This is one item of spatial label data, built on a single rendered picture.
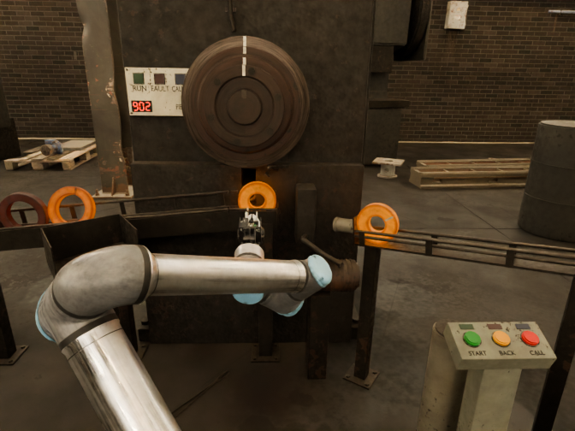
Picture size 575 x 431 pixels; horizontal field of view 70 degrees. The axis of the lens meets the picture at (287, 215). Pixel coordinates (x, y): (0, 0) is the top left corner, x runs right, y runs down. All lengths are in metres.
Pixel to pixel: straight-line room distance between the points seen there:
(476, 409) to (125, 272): 0.95
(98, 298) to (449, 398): 1.05
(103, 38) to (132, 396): 3.80
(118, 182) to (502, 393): 3.93
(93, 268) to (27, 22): 7.99
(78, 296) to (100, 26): 3.72
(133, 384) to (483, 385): 0.85
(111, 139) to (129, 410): 3.74
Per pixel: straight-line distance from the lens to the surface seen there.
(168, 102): 1.75
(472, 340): 1.17
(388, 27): 5.84
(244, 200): 1.67
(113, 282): 0.81
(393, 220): 1.53
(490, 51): 8.59
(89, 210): 1.85
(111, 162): 4.49
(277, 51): 1.57
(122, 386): 0.88
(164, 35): 1.77
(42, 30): 8.59
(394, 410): 1.82
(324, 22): 1.74
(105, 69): 4.38
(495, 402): 1.30
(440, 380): 1.40
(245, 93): 1.48
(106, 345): 0.89
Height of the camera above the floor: 1.24
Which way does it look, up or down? 19 degrees down
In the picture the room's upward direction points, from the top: 1 degrees clockwise
